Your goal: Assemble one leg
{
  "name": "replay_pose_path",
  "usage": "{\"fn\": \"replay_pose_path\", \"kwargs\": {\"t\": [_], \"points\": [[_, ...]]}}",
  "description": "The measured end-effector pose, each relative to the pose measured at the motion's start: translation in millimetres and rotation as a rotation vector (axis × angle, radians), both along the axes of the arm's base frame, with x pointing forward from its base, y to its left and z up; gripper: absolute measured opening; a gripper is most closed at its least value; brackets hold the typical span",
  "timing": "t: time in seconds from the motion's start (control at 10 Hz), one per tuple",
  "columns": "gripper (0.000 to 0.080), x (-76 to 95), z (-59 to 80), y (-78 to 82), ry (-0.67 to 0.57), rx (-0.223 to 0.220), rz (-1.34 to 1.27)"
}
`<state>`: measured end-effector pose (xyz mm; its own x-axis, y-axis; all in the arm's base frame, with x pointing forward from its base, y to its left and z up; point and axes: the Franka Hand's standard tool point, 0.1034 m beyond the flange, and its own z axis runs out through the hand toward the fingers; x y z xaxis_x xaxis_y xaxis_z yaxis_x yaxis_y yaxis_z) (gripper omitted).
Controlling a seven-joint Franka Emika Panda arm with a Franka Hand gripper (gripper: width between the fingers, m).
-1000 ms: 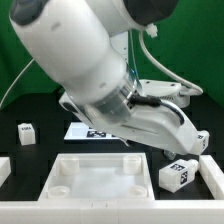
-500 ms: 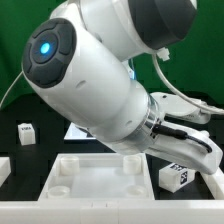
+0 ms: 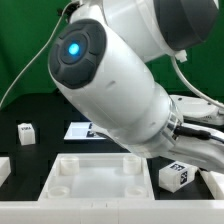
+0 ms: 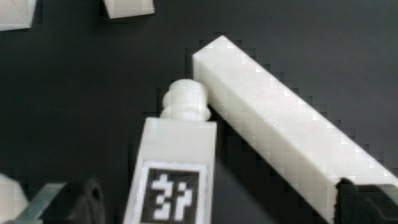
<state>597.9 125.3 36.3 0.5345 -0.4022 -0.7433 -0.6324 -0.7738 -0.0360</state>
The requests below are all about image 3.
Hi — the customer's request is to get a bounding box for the white right fence wall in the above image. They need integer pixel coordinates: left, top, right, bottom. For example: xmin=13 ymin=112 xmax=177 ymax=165
xmin=200 ymin=171 xmax=224 ymax=200

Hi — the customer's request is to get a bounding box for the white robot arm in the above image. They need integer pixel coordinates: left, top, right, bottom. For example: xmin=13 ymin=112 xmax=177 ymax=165
xmin=48 ymin=0 xmax=224 ymax=173

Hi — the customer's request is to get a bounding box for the white fence wall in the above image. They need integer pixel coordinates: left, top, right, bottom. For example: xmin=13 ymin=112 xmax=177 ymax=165
xmin=0 ymin=199 xmax=224 ymax=224
xmin=200 ymin=171 xmax=224 ymax=200
xmin=0 ymin=157 xmax=11 ymax=187

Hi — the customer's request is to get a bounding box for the white front fence wall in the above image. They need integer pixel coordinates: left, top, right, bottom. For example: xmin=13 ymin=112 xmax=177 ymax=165
xmin=0 ymin=199 xmax=224 ymax=224

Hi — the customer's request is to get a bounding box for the grey cable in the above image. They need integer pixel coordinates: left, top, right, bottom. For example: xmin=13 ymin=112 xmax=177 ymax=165
xmin=0 ymin=1 xmax=76 ymax=109

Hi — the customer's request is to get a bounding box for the white left fence wall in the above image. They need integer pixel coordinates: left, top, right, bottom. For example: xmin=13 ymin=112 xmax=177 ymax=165
xmin=0 ymin=157 xmax=11 ymax=187

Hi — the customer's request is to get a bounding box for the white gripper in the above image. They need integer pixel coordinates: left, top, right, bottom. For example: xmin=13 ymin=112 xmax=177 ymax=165
xmin=160 ymin=123 xmax=224 ymax=174

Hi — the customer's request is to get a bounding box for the white square table top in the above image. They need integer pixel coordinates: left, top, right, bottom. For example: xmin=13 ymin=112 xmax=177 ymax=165
xmin=39 ymin=153 xmax=155 ymax=200

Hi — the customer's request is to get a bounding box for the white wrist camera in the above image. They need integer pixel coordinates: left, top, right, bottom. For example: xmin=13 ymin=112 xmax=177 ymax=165
xmin=171 ymin=95 xmax=224 ymax=126

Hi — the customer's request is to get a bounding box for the white base tag plate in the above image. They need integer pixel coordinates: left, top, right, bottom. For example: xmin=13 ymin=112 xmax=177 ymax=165
xmin=64 ymin=122 xmax=104 ymax=140

